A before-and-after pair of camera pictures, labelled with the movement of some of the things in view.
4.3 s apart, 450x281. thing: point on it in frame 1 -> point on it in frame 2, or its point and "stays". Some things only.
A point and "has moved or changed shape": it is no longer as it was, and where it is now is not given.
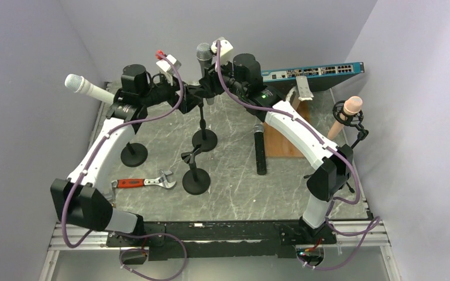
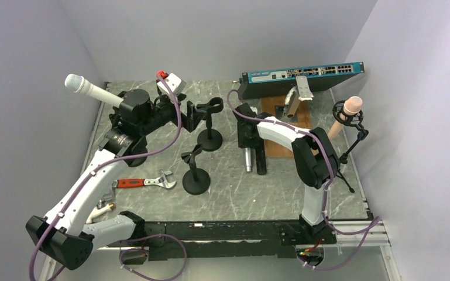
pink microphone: [352, 104] stays
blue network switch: [321, 78] stays
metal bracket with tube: [300, 92] stays
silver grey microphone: [205, 55] -> [248, 158]
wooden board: [278, 146] stays
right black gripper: [209, 84] -> [243, 142]
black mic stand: [195, 181] stays
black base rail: [183, 240] stays
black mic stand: [206, 139] has moved or changed shape
